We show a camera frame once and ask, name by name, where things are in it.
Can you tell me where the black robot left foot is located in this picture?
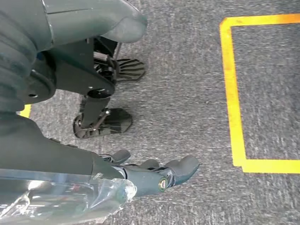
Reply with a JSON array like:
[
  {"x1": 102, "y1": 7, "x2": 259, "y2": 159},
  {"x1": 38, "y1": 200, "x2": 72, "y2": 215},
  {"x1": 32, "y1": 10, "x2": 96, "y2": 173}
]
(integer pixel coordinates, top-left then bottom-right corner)
[{"x1": 115, "y1": 58, "x2": 146, "y2": 83}]

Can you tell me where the clear plastic wrap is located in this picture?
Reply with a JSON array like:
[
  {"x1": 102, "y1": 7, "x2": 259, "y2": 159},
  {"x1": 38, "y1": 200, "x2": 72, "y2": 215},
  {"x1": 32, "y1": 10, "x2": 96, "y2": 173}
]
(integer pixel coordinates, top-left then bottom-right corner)
[{"x1": 0, "y1": 168, "x2": 138, "y2": 225}]

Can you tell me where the black robot left leg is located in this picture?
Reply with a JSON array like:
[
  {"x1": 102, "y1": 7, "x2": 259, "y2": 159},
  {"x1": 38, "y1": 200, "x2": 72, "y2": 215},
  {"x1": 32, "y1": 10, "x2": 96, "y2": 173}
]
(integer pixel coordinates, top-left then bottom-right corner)
[{"x1": 93, "y1": 37, "x2": 123, "y2": 84}]

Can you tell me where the yellow floor tape square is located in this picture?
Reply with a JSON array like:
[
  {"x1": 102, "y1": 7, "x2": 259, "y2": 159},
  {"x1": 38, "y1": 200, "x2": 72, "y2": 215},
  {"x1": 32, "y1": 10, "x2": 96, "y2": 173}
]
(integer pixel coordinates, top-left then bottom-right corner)
[{"x1": 219, "y1": 13, "x2": 300, "y2": 174}]

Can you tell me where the yellow floor tape strip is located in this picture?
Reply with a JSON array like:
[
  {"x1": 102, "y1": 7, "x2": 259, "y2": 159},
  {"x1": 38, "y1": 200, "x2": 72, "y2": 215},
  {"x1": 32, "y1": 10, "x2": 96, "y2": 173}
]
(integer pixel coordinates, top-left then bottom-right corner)
[{"x1": 19, "y1": 104, "x2": 32, "y2": 119}]

